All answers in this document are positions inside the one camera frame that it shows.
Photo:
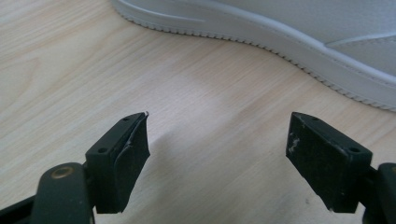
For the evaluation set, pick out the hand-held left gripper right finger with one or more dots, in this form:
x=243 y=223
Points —
x=327 y=161

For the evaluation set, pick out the white sneaker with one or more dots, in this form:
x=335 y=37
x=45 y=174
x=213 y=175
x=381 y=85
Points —
x=311 y=21

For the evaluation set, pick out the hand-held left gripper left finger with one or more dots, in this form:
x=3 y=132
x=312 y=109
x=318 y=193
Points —
x=124 y=161

